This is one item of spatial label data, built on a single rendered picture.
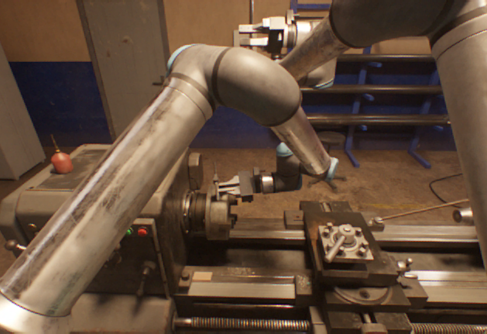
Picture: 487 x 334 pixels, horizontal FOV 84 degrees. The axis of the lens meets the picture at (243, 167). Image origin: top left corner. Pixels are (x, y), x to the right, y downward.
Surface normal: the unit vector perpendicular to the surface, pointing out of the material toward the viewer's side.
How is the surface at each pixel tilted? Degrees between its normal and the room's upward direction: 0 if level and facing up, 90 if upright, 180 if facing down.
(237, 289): 36
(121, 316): 32
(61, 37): 90
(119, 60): 90
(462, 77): 81
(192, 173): 90
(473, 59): 70
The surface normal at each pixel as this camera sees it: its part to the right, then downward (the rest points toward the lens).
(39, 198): -0.03, -0.27
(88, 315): -0.02, -0.48
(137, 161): 0.37, -0.15
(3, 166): -0.04, 0.49
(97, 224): 0.55, -0.01
